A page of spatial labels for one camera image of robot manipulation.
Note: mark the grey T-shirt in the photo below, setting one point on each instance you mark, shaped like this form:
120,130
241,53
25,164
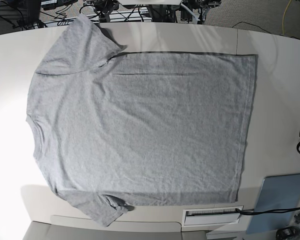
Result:
115,130

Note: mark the black device bottom right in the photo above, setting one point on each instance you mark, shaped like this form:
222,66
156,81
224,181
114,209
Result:
288,233

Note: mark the blue-grey tablet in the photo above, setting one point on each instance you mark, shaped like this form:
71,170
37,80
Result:
277,192

